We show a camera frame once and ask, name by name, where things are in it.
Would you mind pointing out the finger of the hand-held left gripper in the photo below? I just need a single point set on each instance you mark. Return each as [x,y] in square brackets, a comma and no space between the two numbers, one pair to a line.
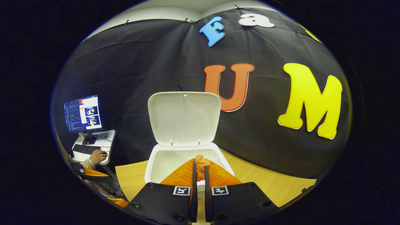
[97,178]
[120,202]

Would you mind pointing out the small white desk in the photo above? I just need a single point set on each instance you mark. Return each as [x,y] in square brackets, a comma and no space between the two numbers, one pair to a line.
[106,137]

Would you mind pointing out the computer monitor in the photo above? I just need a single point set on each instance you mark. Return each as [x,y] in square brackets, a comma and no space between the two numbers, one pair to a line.
[82,114]

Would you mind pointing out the black keyboard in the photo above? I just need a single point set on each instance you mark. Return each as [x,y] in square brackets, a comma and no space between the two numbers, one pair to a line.
[86,149]

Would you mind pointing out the orange paper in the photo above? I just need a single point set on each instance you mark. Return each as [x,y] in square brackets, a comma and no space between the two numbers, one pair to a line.
[201,162]

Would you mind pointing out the white desktop garbage bin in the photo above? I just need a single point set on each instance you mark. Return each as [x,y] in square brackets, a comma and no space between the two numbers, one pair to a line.
[184,118]

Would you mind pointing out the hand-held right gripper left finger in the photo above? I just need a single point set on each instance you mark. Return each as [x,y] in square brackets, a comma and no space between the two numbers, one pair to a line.
[194,200]

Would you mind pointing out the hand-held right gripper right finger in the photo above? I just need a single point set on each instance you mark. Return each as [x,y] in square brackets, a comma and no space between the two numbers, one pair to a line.
[207,200]

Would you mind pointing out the black backdrop cloth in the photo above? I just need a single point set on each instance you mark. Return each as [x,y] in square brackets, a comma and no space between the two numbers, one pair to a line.
[140,68]

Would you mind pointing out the wooden desktop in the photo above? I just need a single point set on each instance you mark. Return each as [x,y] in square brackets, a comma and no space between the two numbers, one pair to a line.
[275,184]

